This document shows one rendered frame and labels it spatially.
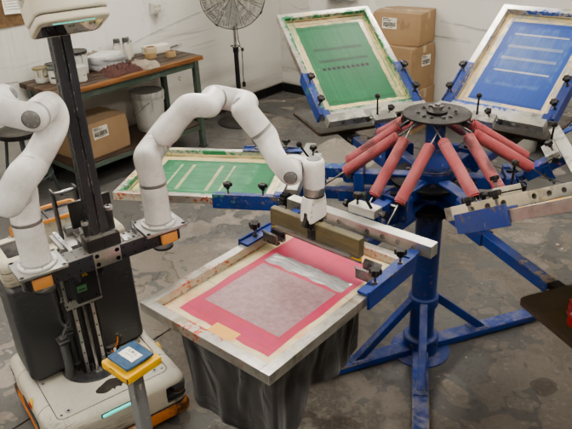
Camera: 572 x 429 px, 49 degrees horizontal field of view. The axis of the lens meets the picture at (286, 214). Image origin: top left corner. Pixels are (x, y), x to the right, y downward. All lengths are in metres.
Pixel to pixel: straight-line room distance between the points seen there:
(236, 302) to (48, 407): 1.13
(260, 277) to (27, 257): 0.78
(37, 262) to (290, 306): 0.83
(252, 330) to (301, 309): 0.19
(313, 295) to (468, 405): 1.28
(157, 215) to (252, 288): 0.42
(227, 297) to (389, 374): 1.35
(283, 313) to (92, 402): 1.14
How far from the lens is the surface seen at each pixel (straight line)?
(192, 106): 2.07
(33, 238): 2.14
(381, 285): 2.16
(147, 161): 2.18
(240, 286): 2.25
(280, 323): 2.06
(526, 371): 3.48
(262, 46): 7.54
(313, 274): 2.28
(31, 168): 1.95
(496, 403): 3.26
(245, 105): 2.07
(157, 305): 2.15
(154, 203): 2.26
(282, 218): 2.34
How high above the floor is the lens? 2.20
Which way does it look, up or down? 27 degrees down
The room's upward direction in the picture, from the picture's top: 3 degrees counter-clockwise
